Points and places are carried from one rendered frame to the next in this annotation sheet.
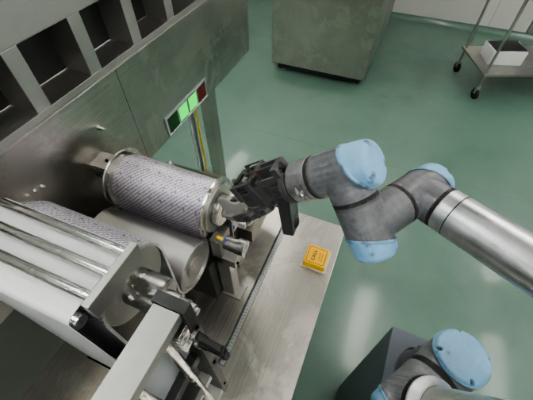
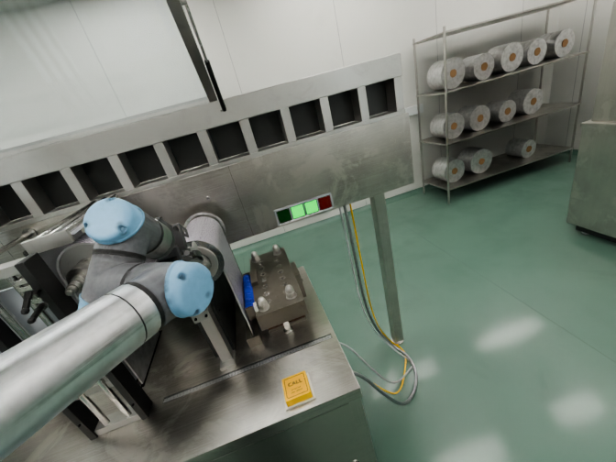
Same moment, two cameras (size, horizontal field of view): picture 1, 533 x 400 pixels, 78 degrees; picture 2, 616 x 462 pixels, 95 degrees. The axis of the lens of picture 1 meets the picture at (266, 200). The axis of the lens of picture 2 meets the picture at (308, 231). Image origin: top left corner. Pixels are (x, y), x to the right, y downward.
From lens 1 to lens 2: 82 cm
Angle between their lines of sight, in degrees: 52
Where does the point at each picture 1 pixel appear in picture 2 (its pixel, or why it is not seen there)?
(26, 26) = (169, 134)
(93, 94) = (206, 177)
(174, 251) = not seen: hidden behind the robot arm
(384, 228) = (88, 287)
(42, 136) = (166, 190)
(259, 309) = (220, 389)
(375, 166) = (96, 219)
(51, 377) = not seen: hidden behind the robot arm
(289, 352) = (188, 442)
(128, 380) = not seen: outside the picture
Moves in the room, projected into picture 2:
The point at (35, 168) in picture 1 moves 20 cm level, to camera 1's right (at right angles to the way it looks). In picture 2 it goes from (159, 205) to (170, 215)
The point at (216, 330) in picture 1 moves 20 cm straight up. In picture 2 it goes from (190, 377) to (161, 332)
